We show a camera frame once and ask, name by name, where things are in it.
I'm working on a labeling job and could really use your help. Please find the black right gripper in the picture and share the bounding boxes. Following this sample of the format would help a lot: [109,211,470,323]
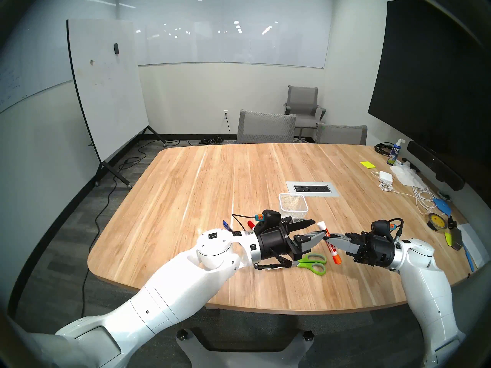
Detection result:
[323,230,396,269]

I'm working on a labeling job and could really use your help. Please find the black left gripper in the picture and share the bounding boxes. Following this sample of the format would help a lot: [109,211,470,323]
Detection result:
[255,218,326,264]

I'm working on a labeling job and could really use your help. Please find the orange white Expo marker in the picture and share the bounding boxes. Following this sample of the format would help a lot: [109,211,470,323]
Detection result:
[317,221,343,265]

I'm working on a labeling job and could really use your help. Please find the white mesh pen holder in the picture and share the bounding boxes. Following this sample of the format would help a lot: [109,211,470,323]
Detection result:
[279,193,309,220]

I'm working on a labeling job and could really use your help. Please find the green handled scissors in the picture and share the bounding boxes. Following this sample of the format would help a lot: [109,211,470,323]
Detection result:
[292,253,327,276]

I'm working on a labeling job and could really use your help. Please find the silver table outlet box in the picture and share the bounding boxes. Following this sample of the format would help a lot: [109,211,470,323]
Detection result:
[286,181,340,197]

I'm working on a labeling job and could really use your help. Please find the yellow black tape roll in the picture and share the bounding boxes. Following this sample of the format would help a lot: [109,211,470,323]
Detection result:
[427,212,448,231]

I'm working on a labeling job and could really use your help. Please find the white crumpled plastic sheet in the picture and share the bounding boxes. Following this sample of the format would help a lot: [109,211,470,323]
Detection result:
[390,164,428,188]

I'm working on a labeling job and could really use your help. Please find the whiteboard cleaner spray bottle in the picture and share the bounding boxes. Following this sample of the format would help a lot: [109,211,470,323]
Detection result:
[387,138,403,166]

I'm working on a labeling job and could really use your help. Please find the gray mesh office chair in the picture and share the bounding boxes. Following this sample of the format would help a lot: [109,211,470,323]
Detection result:
[237,110,297,144]
[315,123,368,145]

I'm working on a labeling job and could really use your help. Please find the black video sound bar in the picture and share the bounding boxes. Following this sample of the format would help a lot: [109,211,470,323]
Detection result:
[407,140,465,191]

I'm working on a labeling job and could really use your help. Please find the bright blue thin stick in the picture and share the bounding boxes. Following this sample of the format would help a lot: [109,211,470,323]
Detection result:
[463,243,476,273]

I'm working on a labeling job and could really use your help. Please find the white paper sheet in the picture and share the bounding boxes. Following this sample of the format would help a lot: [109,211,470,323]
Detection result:
[456,223,491,268]

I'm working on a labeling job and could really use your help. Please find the gray office chair with armrests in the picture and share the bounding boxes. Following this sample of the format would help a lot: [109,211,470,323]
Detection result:
[283,85,326,141]

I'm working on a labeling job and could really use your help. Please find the rolling white whiteboard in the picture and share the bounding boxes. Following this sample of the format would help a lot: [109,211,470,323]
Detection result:
[66,19,167,189]

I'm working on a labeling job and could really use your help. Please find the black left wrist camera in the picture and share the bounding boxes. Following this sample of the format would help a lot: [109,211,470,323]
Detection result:
[256,209,283,228]

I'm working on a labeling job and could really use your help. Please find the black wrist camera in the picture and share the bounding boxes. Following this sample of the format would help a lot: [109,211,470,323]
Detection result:
[370,220,395,238]
[256,209,283,228]

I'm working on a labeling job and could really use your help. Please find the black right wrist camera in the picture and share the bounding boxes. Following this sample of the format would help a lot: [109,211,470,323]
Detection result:
[370,220,395,238]

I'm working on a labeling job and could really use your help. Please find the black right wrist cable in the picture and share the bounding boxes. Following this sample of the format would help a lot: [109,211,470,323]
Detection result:
[387,218,404,242]

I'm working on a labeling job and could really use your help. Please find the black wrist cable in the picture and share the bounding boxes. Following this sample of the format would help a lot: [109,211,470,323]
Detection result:
[387,218,404,242]
[231,213,258,228]

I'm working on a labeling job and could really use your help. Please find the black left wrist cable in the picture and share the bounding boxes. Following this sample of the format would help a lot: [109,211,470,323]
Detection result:
[231,213,258,228]

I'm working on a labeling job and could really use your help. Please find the white charger cable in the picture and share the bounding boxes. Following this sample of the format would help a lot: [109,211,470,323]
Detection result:
[379,181,442,215]

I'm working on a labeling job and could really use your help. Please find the large black wall screen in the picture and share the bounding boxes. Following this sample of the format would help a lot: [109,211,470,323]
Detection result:
[367,0,491,184]

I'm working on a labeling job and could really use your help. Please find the wide glass wall board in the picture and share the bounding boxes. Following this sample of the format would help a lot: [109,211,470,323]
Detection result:
[117,0,334,69]

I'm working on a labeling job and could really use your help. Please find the long black floor cable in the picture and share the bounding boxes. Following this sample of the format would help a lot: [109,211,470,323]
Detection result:
[81,139,169,322]

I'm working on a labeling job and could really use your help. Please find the side wall whiteboard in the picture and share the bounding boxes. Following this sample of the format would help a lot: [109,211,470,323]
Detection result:
[0,26,75,113]

